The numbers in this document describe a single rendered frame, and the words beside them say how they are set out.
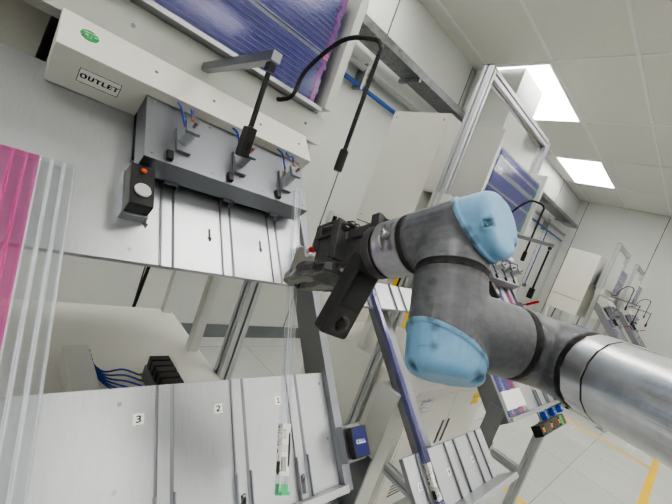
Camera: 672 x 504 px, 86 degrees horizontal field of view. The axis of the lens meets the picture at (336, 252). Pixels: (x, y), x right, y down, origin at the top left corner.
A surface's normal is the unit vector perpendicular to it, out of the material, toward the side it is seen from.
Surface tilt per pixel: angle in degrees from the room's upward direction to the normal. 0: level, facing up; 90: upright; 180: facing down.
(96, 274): 90
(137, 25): 90
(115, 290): 90
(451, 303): 62
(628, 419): 112
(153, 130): 47
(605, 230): 90
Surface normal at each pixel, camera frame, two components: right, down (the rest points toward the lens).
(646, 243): -0.70, -0.18
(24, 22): 0.63, 0.31
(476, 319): 0.34, -0.30
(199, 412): 0.69, -0.42
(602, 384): -0.90, -0.39
